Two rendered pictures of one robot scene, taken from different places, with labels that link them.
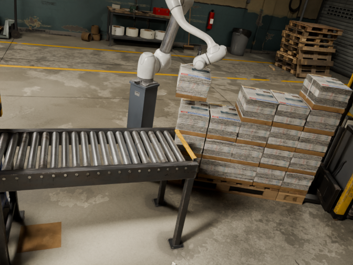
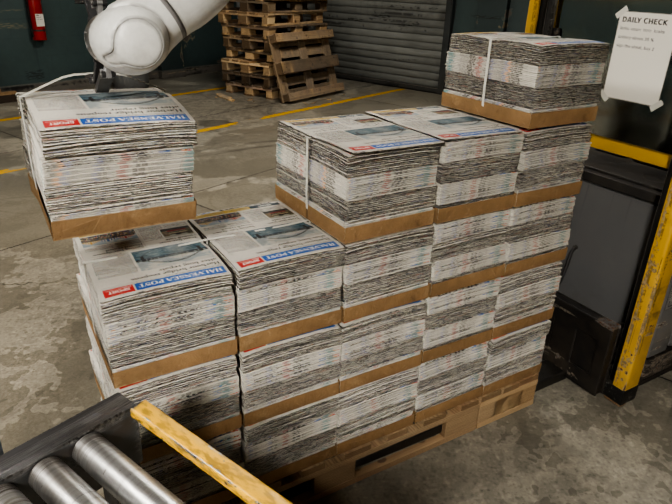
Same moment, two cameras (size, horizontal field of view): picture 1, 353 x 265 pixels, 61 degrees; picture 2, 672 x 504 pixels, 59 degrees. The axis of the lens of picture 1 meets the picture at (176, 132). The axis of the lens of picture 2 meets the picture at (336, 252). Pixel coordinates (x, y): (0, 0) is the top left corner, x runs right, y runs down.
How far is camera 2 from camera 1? 1.52 m
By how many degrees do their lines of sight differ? 27
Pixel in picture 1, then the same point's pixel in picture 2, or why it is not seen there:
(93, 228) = not seen: outside the picture
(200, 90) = (161, 175)
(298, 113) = (497, 155)
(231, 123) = (315, 263)
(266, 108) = (411, 170)
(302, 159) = (523, 288)
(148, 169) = not seen: outside the picture
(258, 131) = (401, 257)
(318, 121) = (545, 162)
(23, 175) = not seen: outside the picture
